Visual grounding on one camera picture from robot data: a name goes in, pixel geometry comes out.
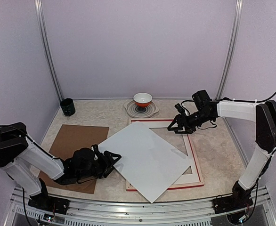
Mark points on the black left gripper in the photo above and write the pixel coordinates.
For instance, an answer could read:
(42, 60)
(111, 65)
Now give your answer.
(109, 161)

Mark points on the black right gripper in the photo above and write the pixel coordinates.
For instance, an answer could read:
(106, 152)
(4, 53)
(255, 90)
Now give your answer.
(190, 129)

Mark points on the cat photo print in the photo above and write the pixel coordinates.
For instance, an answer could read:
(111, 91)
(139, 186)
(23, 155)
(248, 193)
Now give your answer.
(148, 162)

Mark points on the brown backing board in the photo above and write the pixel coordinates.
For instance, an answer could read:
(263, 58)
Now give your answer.
(69, 139)

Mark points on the white mat board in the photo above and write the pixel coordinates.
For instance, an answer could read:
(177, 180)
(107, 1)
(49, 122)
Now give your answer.
(175, 140)

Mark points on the red wooden picture frame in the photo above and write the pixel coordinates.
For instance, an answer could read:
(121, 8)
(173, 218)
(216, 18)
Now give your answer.
(195, 178)

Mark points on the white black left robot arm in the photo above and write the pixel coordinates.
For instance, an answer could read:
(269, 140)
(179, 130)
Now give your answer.
(18, 149)

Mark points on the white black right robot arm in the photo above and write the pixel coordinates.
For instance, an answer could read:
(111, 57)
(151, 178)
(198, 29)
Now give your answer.
(260, 115)

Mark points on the grey striped plate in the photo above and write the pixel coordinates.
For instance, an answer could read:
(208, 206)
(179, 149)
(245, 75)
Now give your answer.
(136, 111)

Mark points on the orange white bowl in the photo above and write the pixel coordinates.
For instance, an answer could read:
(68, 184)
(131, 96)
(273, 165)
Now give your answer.
(142, 99)

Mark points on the dark green mug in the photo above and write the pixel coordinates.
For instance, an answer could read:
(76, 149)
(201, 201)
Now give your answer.
(67, 106)

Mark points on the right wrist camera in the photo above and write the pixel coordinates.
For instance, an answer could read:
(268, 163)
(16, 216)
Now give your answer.
(182, 110)

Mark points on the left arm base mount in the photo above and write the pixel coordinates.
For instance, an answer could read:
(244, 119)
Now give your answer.
(49, 203)

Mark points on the right aluminium post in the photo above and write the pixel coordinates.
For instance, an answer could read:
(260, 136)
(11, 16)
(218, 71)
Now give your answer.
(231, 48)

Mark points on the aluminium post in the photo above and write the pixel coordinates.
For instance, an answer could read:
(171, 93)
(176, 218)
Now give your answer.
(231, 48)
(47, 51)

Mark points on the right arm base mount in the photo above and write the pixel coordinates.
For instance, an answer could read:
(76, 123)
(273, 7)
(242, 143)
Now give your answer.
(222, 204)

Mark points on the left aluminium post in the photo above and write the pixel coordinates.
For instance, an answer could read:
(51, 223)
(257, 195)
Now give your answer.
(47, 51)

